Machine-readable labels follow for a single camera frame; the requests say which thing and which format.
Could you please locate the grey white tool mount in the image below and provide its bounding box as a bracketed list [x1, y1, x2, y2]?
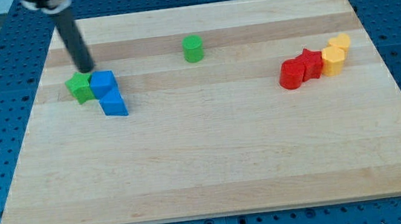
[20, 0, 72, 13]

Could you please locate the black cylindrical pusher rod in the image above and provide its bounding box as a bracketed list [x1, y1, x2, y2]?
[50, 7, 95, 73]

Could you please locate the blue triangular block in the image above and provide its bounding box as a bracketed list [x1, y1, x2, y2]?
[100, 88, 129, 116]

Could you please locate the green star block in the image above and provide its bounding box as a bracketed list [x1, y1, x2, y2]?
[65, 73, 96, 105]

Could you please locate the red star block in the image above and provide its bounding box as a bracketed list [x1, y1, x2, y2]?
[295, 48, 323, 82]

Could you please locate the blue cube block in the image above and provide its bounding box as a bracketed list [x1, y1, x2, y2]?
[90, 70, 118, 99]

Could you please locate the yellow hexagon block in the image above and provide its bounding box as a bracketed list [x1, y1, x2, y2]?
[322, 46, 346, 77]

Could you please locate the light wooden board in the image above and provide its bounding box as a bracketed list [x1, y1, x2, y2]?
[0, 0, 401, 224]

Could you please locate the green cylinder block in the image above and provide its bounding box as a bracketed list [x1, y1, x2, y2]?
[181, 35, 204, 63]

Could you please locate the yellow heart block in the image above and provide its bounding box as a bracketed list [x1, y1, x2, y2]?
[327, 33, 351, 54]

